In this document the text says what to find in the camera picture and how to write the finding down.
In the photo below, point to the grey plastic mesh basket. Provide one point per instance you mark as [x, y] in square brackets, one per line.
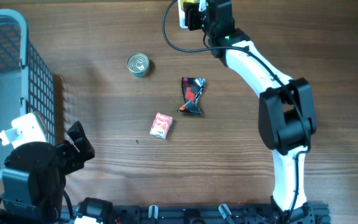
[26, 83]

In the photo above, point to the black red snack wrapper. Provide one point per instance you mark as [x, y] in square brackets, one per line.
[192, 89]

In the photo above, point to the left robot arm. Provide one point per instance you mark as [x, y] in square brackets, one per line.
[34, 181]

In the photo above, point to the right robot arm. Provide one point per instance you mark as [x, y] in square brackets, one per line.
[287, 117]

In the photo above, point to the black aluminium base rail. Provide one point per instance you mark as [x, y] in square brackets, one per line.
[243, 214]

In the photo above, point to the red white small carton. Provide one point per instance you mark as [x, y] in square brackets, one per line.
[161, 125]

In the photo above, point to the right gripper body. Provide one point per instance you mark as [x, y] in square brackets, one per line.
[197, 20]

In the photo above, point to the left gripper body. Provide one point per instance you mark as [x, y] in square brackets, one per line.
[70, 160]

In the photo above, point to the yellow lidded small bottle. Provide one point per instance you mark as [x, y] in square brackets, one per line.
[190, 1]

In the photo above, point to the green labelled round container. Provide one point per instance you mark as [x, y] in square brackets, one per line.
[138, 64]

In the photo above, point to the white barcode scanner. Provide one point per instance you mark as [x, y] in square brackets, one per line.
[181, 13]

